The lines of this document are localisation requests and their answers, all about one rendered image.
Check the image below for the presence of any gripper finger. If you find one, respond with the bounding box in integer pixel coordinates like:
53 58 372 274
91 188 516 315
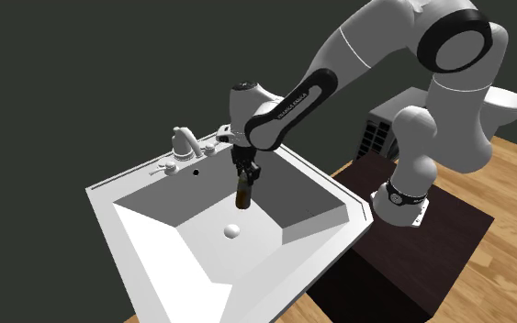
246 161 262 186

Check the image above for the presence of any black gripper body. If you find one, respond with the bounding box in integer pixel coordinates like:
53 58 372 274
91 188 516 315
230 143 258 171

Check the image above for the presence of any brown bottle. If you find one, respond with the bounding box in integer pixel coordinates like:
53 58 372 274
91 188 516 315
234 171 253 211

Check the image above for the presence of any white faucet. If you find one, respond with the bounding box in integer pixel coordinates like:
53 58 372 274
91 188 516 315
171 126 205 162

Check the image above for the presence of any white sink basin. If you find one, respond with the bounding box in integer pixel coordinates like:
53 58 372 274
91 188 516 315
84 134 375 323

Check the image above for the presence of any grey slatted basket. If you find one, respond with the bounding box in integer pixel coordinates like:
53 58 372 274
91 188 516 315
354 86 430 162

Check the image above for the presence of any dark robot stand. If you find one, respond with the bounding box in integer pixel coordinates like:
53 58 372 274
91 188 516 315
306 153 496 323

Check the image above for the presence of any white toilet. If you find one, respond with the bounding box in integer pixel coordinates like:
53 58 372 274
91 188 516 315
480 85 517 140

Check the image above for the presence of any white faucet handle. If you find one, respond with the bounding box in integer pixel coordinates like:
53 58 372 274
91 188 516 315
200 141 221 157
148 161 178 176

